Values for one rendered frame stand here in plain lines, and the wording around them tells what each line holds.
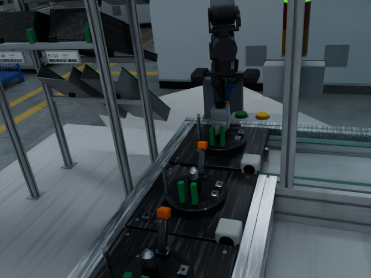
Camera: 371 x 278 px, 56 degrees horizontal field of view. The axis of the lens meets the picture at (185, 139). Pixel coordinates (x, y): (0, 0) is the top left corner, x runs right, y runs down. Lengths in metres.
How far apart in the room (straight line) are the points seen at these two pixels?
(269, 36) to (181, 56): 1.02
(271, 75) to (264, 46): 3.18
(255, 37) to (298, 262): 3.30
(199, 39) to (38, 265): 3.46
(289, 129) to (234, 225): 0.24
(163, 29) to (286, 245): 3.58
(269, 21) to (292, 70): 3.16
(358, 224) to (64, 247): 0.69
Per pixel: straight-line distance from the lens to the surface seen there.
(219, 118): 0.95
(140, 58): 0.94
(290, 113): 0.77
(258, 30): 3.92
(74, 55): 0.82
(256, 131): 1.08
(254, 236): 0.73
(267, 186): 0.85
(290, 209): 0.89
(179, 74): 4.27
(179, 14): 4.10
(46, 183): 1.20
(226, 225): 0.70
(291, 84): 0.74
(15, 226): 1.06
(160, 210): 0.62
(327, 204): 0.87
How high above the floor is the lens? 1.46
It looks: 28 degrees down
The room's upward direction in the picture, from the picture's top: 6 degrees counter-clockwise
